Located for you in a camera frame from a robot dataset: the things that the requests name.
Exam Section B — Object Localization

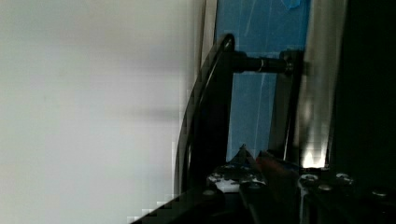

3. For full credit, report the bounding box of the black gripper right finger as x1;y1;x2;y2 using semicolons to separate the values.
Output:
256;151;301;192

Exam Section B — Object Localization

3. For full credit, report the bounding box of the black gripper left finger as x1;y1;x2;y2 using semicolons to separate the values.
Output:
206;144;266;193

